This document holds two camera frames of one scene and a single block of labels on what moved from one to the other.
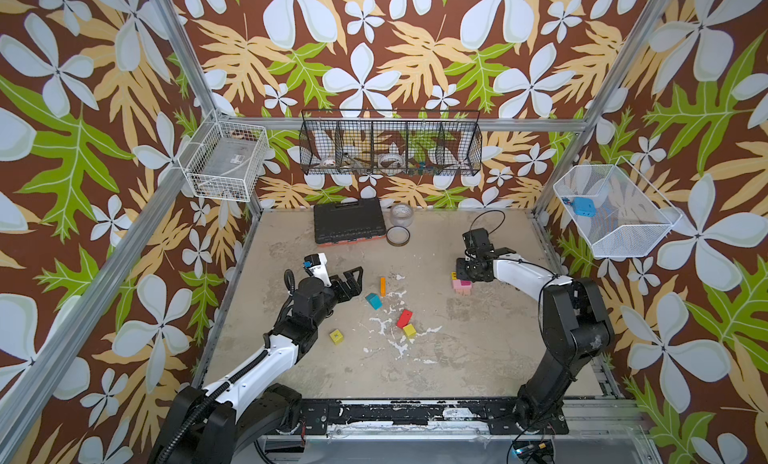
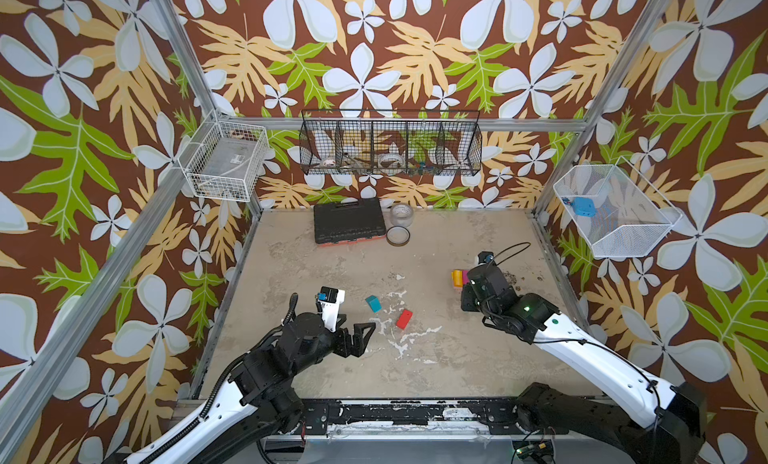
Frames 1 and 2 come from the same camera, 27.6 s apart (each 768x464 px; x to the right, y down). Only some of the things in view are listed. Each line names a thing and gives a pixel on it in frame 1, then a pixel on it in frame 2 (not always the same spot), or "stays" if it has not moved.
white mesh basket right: [631, 216] stays
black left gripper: [348, 294] to [344, 348]
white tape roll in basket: [391, 160] stays
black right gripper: [470, 269] to [480, 282]
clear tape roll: [401, 215] stays
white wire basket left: [221, 159] stays
